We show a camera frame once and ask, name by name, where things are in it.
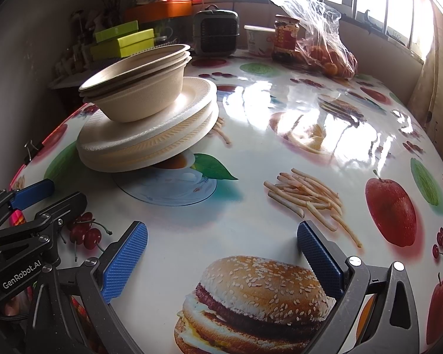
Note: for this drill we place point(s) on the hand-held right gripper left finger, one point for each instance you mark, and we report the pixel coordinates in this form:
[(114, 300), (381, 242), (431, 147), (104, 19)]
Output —
[(125, 261)]

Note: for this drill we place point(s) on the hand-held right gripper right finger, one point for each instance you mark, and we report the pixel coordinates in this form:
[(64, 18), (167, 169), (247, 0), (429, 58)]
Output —
[(319, 261)]

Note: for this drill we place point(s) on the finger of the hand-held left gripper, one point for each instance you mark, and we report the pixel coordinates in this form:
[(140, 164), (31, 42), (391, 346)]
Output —
[(33, 193), (68, 206)]

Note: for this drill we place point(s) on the smooth white paper plate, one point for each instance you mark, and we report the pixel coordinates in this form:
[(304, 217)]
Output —
[(125, 164)]

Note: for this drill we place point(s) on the small beige paper bowl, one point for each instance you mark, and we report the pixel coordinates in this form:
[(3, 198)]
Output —
[(140, 64)]

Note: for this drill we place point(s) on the large ribbed white paper plate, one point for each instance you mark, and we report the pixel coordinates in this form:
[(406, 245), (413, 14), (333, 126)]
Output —
[(195, 92)]

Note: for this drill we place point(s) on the wide beige paper bowl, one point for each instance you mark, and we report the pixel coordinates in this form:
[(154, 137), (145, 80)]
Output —
[(186, 56)]

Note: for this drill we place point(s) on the black binder clip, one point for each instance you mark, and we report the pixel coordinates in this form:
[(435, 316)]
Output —
[(33, 149)]

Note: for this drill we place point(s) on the food print tablecloth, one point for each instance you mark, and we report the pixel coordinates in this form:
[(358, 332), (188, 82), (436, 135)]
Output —
[(265, 147)]

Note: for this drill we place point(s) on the cluster of small ornaments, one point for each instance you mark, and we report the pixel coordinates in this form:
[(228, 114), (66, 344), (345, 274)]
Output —
[(75, 44)]

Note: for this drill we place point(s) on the large green box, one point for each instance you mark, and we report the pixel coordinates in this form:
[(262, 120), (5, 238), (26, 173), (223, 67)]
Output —
[(125, 44)]

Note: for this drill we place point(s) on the flat green box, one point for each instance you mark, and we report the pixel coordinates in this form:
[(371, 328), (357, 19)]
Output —
[(116, 31)]

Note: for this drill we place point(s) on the clear bag of oranges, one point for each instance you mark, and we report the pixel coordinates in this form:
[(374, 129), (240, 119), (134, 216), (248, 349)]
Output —
[(325, 51)]

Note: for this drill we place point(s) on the orange box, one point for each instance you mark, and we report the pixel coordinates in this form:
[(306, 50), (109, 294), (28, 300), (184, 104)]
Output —
[(158, 11)]

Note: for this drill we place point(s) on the glass jar with red label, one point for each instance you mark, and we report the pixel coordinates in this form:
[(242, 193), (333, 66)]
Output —
[(285, 38)]

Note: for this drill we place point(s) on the grey desk heater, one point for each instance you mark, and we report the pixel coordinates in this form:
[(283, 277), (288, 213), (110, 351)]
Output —
[(216, 33)]

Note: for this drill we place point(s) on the white plastic tub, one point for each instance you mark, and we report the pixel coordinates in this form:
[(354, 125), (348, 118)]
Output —
[(258, 40)]

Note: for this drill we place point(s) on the dotted cream curtain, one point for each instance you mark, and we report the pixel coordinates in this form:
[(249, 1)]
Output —
[(435, 62)]

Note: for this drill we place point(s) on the small dark object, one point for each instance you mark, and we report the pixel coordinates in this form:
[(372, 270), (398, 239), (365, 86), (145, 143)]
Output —
[(369, 18)]

